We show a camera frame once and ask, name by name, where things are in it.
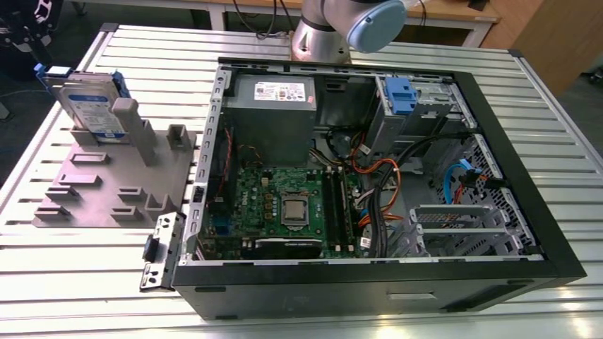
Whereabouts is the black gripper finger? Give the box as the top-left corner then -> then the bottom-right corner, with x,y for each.
26,30 -> 51,70

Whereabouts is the hard disk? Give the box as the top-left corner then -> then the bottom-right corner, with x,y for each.
33,63 -> 130,144

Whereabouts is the blue data wire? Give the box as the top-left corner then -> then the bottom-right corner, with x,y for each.
441,160 -> 481,206

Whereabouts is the orange power wire black plug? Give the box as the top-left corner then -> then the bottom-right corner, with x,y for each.
462,172 -> 508,190

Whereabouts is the metal disk bay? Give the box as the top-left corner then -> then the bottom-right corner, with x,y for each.
409,203 -> 537,257

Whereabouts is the grey parts rack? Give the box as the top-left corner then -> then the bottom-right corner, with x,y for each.
30,98 -> 198,229

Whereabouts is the grey power supply unit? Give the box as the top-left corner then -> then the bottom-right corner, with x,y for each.
220,73 -> 317,169

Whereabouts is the green motherboard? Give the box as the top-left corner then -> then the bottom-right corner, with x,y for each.
200,165 -> 373,261

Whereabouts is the CPU socket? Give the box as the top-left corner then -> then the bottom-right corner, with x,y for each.
277,190 -> 317,232

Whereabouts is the silver CPU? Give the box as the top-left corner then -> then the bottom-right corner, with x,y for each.
284,201 -> 312,222

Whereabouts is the black graphics card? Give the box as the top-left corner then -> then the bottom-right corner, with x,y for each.
242,237 -> 324,261

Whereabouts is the black RAM slot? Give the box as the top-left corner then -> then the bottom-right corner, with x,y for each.
324,167 -> 342,248
336,167 -> 354,250

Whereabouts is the blue drive latch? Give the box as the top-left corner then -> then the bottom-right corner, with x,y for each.
382,76 -> 418,116

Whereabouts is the metal optical drive cage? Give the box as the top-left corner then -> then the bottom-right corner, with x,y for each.
366,73 -> 476,156

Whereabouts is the light wooden desk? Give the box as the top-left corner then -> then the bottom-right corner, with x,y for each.
404,0 -> 500,49

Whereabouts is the black open PC case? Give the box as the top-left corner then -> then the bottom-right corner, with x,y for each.
172,56 -> 588,321

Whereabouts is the white metal desk frame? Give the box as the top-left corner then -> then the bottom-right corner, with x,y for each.
188,0 -> 302,31

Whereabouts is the thin red wire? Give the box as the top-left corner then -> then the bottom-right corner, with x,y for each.
222,125 -> 236,181

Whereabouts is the metal expansion slot bracket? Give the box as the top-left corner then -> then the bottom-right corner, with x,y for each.
138,211 -> 188,292

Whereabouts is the orange wire bundle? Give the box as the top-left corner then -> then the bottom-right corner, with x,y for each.
350,158 -> 406,230

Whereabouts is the black cable bundle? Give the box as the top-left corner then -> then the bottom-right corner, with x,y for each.
366,132 -> 469,258

